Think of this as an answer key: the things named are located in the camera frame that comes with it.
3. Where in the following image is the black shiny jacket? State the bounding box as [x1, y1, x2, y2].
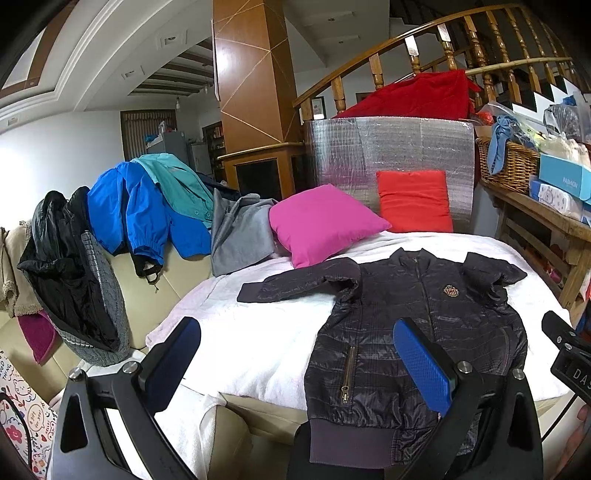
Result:
[17, 186, 109, 348]

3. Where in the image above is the beige garment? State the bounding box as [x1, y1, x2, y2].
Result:
[1, 222, 42, 318]

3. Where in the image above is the grey refrigerator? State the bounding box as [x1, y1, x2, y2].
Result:
[146, 131, 190, 166]

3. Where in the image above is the magenta cloth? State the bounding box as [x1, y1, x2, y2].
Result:
[18, 310, 58, 365]

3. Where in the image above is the wooden pillar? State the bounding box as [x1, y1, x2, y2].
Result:
[212, 0, 304, 200]

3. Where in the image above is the grey knitted garment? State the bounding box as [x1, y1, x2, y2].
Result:
[51, 231, 132, 367]

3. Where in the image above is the blue jacket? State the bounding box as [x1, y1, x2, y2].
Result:
[87, 162, 211, 284]

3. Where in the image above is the silver foil insulation panel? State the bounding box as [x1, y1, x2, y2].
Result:
[305, 117, 475, 233]

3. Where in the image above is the white bed blanket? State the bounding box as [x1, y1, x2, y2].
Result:
[146, 232, 567, 468]

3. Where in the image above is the teal shirt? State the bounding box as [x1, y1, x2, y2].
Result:
[132, 153, 213, 228]

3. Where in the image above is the cartoon patterned bag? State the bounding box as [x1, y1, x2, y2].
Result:
[0, 352, 58, 479]

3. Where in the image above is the blue tissue box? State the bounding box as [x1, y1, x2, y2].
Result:
[539, 153, 591, 203]

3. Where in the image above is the blue cloth in basket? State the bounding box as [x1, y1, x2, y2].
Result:
[487, 115, 521, 175]

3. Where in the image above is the red cloth on panel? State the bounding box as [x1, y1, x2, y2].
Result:
[335, 70, 481, 121]

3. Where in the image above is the pink pillow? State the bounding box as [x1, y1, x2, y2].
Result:
[270, 184, 391, 268]

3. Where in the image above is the red pillow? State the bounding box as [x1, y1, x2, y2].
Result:
[377, 170, 454, 233]

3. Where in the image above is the black quilted jacket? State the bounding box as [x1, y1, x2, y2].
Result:
[238, 249, 527, 469]

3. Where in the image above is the wooden stair railing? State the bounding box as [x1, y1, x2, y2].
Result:
[293, 3, 590, 120]

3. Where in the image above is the white tissue pack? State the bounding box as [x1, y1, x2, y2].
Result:
[529, 178, 584, 221]

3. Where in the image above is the wicker basket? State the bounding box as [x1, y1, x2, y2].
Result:
[476, 138, 540, 195]

